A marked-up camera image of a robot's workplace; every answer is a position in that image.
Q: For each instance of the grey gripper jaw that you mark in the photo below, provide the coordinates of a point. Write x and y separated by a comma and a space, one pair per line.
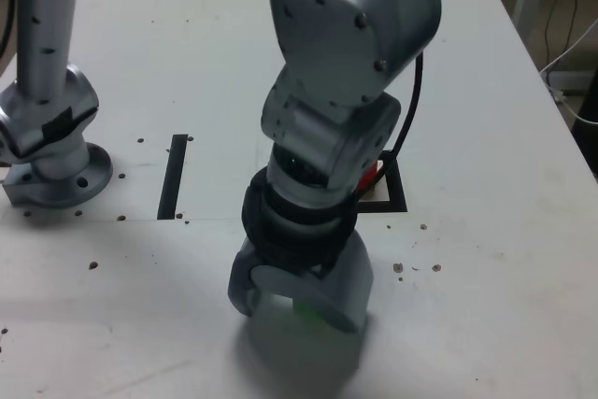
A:
240, 277
345, 291

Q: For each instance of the green cube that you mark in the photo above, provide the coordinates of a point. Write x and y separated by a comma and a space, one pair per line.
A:
306, 311

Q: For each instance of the red cube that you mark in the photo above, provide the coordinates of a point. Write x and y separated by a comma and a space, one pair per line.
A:
369, 179

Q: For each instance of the black tape square outline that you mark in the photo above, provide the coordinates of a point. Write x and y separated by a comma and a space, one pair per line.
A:
394, 184

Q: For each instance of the black tape strip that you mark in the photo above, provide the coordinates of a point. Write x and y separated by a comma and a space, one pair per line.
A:
172, 179

